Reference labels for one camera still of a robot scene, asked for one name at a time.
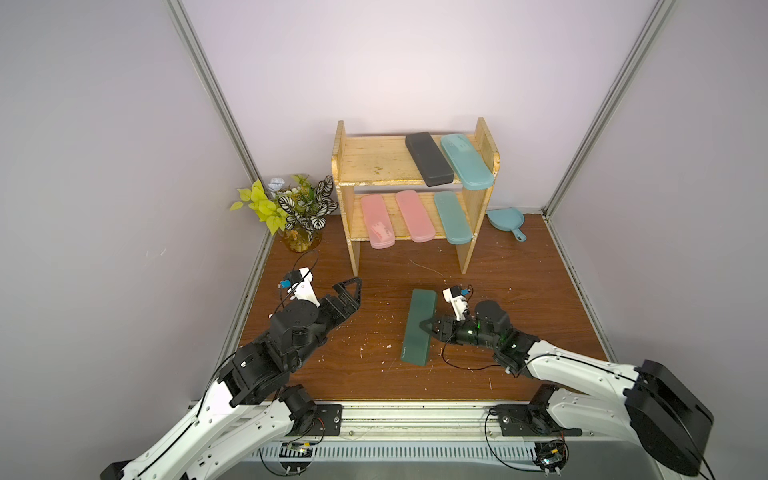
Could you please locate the dark green pencil case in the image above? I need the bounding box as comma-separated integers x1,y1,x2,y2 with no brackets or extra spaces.
401,289,437,367

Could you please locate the black pencil case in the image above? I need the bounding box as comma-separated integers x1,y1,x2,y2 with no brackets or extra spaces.
405,132,454,187

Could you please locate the light teal large pencil case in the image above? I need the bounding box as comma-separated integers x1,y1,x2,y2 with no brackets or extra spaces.
440,133,494,191

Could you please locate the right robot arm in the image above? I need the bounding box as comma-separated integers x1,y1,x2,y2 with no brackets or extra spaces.
407,290,714,479

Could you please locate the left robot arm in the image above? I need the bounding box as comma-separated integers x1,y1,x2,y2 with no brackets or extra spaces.
100,268,362,479

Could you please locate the pink pencil case left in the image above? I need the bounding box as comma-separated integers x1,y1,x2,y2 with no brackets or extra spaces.
360,194,396,249

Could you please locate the pink pencil case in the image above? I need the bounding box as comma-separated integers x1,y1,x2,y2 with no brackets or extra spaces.
395,190,436,243
360,194,396,249

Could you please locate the pink pencil case middle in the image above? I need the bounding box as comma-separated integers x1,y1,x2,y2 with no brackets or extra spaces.
395,190,436,243

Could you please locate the teal pencil case lower shelf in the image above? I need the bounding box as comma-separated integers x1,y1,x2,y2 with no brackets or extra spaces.
434,191,473,245

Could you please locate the wooden two-tier shelf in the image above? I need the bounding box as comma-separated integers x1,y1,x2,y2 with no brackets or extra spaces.
331,116,501,275

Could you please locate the potted plant in glass vase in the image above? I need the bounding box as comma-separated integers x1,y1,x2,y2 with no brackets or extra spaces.
229,175,339,253

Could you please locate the teal dustpan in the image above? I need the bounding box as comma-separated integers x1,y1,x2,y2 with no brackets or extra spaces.
487,207,527,242

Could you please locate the left circuit board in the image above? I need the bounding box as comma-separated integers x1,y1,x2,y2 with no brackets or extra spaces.
278,442,316,476

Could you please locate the circuit board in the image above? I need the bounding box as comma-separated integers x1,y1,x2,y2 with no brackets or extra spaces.
533,439,570,476
278,442,316,476

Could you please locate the right circuit board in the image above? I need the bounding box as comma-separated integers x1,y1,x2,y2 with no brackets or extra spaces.
533,439,570,476

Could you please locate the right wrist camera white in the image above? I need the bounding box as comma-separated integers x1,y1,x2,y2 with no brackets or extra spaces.
442,285,470,322

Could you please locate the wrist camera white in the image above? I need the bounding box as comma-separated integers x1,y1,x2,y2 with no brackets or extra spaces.
277,267,320,309
442,285,470,322

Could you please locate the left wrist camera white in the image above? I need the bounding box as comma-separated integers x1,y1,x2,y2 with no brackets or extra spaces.
277,267,320,309

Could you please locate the right black cable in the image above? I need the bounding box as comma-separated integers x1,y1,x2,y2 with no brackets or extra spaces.
483,407,550,474

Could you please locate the black cable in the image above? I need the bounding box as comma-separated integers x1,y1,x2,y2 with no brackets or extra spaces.
257,431,328,479
483,407,550,474

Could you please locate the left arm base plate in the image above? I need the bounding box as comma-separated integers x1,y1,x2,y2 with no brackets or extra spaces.
288,403,344,437

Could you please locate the aluminium mounting rail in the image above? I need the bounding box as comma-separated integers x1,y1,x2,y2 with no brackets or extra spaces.
158,400,685,480

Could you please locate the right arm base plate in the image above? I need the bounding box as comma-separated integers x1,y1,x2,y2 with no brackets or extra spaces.
490,404,583,438

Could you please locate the left black cable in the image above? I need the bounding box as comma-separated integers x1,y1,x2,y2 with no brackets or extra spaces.
257,431,328,479

